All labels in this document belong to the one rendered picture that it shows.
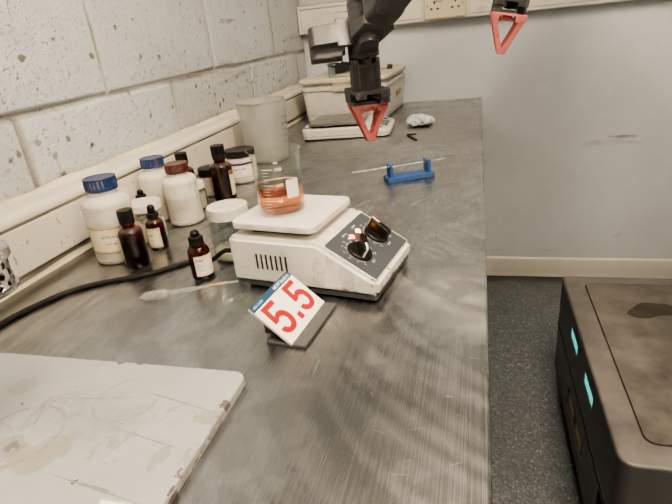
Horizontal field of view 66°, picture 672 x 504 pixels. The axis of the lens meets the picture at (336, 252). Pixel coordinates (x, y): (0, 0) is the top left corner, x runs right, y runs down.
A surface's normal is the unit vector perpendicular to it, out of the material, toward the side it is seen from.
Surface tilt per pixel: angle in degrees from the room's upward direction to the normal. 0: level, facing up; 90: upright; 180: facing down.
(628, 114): 90
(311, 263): 90
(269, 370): 0
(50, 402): 0
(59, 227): 90
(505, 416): 0
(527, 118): 90
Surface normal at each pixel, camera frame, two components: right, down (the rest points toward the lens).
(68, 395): -0.10, -0.91
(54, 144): 0.96, 0.01
